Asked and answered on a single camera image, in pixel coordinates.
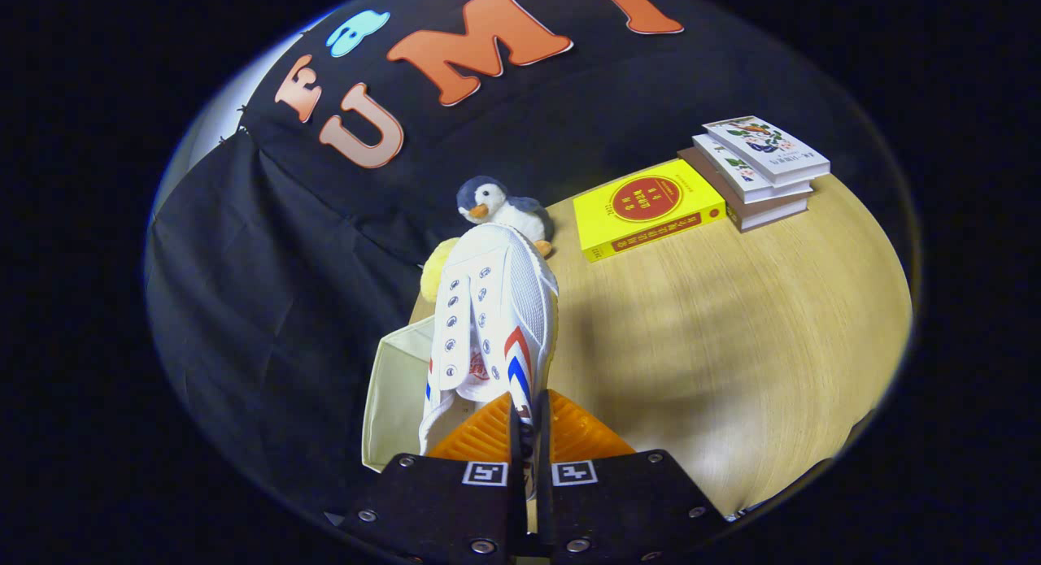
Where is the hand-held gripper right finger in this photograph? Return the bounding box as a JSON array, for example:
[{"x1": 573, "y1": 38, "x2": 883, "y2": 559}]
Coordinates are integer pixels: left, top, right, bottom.
[{"x1": 535, "y1": 389, "x2": 729, "y2": 565}]

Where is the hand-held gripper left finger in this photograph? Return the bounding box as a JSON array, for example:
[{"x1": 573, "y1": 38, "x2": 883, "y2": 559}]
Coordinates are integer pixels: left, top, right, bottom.
[{"x1": 342, "y1": 392, "x2": 530, "y2": 565}]

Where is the cream fabric storage box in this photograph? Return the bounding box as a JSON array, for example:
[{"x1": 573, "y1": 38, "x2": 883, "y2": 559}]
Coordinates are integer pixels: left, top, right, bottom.
[{"x1": 362, "y1": 315, "x2": 440, "y2": 474}]

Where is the white canvas shoe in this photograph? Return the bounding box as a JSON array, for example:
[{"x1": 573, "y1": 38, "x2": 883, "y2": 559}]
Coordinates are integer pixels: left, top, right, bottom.
[{"x1": 419, "y1": 224, "x2": 560, "y2": 501}]

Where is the yellow fluffy plush ball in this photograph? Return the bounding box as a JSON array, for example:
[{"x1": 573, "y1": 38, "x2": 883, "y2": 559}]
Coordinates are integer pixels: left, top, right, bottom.
[{"x1": 420, "y1": 238, "x2": 458, "y2": 304}]

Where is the penguin plush toy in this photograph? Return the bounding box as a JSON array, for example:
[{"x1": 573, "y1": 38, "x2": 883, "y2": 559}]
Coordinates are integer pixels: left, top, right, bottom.
[{"x1": 455, "y1": 176, "x2": 555, "y2": 257}]

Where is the yellow book with red circle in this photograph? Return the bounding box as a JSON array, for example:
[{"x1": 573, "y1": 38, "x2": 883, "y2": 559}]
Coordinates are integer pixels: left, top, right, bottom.
[{"x1": 573, "y1": 159, "x2": 727, "y2": 263}]

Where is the brown book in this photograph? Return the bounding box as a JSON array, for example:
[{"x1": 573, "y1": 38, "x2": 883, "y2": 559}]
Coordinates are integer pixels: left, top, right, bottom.
[{"x1": 677, "y1": 146, "x2": 810, "y2": 232}]

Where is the white book with small picture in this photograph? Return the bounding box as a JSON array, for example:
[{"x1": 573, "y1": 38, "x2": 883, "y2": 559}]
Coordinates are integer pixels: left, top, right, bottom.
[{"x1": 692, "y1": 133, "x2": 814, "y2": 205}]

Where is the white book with floral cover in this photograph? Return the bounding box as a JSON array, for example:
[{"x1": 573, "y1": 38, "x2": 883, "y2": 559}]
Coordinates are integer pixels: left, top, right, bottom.
[{"x1": 703, "y1": 115, "x2": 831, "y2": 185}]

